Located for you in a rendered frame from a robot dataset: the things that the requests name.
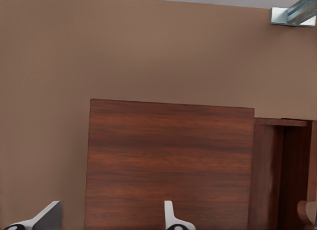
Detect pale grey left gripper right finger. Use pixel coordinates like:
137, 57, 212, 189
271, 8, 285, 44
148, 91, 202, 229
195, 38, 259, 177
164, 200, 196, 230

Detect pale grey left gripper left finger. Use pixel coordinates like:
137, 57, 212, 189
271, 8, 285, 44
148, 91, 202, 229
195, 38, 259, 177
1, 200, 63, 230

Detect dark wooden sliding lid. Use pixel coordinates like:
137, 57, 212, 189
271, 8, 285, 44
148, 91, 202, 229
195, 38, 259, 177
84, 98, 256, 230

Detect dark wooden box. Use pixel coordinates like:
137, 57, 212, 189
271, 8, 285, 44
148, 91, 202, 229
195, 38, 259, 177
247, 117, 317, 230

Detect silver frame post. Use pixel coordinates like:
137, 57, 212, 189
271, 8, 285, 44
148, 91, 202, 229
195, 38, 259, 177
269, 0, 317, 28

